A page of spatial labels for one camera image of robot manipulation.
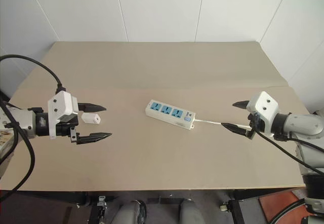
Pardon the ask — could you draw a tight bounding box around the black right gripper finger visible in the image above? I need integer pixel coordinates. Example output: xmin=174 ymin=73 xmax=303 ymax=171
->
xmin=220 ymin=122 xmax=248 ymax=136
xmin=232 ymin=100 xmax=251 ymax=109

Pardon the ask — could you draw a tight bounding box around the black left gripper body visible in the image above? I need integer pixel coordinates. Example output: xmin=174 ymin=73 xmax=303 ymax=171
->
xmin=55 ymin=112 xmax=80 ymax=145

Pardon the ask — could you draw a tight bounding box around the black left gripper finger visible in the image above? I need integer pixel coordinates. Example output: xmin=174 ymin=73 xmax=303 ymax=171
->
xmin=76 ymin=132 xmax=113 ymax=146
xmin=77 ymin=102 xmax=107 ymax=113

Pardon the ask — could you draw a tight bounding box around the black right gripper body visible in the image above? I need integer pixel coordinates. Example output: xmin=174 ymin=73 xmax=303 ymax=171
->
xmin=244 ymin=111 xmax=264 ymax=140

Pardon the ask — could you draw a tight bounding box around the small white plug adapter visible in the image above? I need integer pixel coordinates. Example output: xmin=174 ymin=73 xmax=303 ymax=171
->
xmin=81 ymin=113 xmax=102 ymax=125

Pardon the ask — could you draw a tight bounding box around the white power strip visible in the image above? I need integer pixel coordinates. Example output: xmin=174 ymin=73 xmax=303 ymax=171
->
xmin=144 ymin=98 xmax=196 ymax=131

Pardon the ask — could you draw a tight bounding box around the printed cardboard box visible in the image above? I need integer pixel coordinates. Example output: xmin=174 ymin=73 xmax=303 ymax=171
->
xmin=0 ymin=107 xmax=17 ymax=159

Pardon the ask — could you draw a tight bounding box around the red floor mat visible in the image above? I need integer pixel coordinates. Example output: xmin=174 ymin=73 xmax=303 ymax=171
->
xmin=258 ymin=190 xmax=307 ymax=222

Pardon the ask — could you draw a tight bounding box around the grey rounded shape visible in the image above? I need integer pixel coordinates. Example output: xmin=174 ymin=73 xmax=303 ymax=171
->
xmin=115 ymin=199 xmax=148 ymax=224
xmin=176 ymin=198 xmax=201 ymax=224

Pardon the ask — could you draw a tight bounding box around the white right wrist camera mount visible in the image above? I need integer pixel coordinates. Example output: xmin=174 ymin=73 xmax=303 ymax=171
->
xmin=246 ymin=90 xmax=279 ymax=138

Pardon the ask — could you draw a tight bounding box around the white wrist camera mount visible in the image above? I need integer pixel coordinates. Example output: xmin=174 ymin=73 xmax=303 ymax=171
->
xmin=246 ymin=90 xmax=279 ymax=138
xmin=47 ymin=90 xmax=78 ymax=141

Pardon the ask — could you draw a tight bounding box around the white power cord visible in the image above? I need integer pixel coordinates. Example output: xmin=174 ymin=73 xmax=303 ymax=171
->
xmin=194 ymin=118 xmax=253 ymax=129

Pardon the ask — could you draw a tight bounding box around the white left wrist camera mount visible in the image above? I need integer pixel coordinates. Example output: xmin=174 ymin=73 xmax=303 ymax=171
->
xmin=47 ymin=90 xmax=78 ymax=141

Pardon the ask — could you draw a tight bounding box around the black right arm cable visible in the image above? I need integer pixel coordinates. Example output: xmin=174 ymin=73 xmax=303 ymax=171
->
xmin=253 ymin=130 xmax=324 ymax=176

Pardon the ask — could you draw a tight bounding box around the black table frame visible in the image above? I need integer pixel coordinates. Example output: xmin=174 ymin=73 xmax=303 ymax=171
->
xmin=0 ymin=186 xmax=308 ymax=224

